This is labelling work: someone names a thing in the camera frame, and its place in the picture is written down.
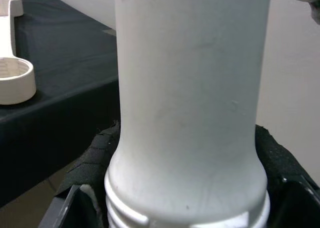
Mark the black tablecloth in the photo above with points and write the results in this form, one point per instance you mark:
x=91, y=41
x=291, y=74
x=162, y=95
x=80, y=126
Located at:
x=62, y=50

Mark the white plastic children table top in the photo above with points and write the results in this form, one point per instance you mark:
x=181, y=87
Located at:
x=17, y=93

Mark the white plastic table leg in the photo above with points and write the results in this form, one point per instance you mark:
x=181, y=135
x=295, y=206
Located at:
x=190, y=88

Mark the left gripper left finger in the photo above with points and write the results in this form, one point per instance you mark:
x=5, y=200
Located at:
x=87, y=158

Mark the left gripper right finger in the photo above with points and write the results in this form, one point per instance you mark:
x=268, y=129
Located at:
x=287, y=178

